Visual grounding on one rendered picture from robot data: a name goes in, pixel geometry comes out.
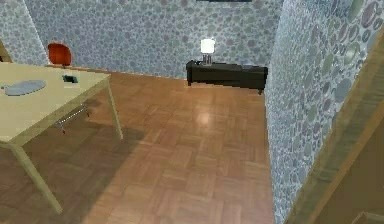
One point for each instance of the black low sideboard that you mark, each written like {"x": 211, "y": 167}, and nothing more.
{"x": 226, "y": 74}

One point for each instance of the white table lamp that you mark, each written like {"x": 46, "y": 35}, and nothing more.
{"x": 207, "y": 49}

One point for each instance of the grey flat dish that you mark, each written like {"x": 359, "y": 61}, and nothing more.
{"x": 247, "y": 65}

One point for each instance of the dark teal small object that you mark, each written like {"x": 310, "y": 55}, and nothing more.
{"x": 70, "y": 78}

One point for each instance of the red chair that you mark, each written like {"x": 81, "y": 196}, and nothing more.
{"x": 60, "y": 54}

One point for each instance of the pale wooden table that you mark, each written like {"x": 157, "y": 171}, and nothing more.
{"x": 40, "y": 100}

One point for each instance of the grey oval plate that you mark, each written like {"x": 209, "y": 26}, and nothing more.
{"x": 25, "y": 87}

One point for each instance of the dark framed wall picture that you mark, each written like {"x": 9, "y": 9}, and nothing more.
{"x": 224, "y": 0}

